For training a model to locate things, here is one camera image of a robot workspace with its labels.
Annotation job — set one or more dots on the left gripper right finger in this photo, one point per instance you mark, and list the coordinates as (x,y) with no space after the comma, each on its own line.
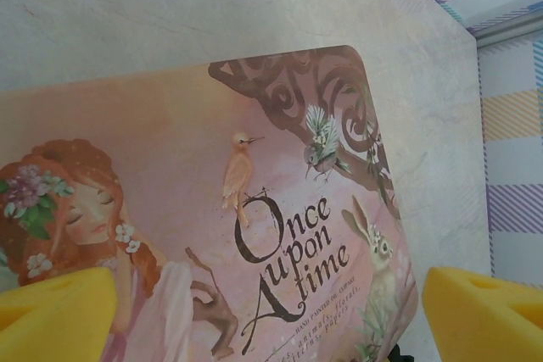
(483,319)

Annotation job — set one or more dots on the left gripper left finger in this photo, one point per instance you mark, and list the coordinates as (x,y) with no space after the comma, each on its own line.
(55,319)

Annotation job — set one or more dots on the pink illustrated fairy-tale mat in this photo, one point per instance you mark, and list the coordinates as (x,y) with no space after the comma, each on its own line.
(169,124)

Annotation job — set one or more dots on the aluminium frame post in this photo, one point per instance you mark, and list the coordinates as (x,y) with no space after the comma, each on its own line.
(509,25)

